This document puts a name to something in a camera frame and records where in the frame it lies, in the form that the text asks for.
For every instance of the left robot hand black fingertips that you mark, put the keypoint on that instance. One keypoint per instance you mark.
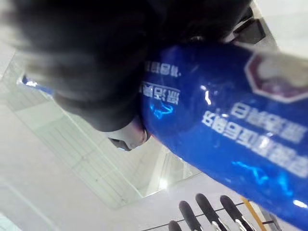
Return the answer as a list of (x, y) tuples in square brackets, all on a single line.
[(207, 211)]

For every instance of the right robot hand black cloth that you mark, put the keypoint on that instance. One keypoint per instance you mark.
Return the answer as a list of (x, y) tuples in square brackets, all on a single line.
[(91, 55)]

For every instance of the blue tube with white print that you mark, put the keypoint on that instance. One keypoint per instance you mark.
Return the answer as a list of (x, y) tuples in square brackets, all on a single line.
[(216, 115)]

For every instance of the yellow bar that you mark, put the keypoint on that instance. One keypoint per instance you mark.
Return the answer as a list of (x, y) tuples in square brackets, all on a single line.
[(252, 216)]

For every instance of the wall mirror pane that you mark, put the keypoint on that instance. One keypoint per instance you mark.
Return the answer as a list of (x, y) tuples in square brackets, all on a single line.
[(84, 149)]

